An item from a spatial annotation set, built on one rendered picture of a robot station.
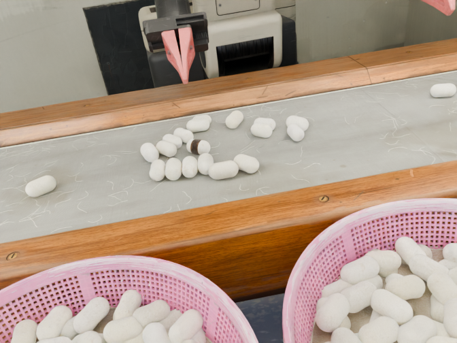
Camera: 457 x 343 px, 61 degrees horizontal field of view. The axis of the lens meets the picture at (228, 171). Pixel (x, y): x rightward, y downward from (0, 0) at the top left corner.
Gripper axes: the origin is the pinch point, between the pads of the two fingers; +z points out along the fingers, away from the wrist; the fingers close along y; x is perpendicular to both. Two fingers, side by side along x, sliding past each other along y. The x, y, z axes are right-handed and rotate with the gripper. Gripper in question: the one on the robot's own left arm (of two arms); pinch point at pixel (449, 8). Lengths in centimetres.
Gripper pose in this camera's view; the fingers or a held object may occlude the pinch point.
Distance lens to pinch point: 75.0
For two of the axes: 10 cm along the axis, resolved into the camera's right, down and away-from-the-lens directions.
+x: 0.0, 3.2, 9.5
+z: 1.9, 9.3, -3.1
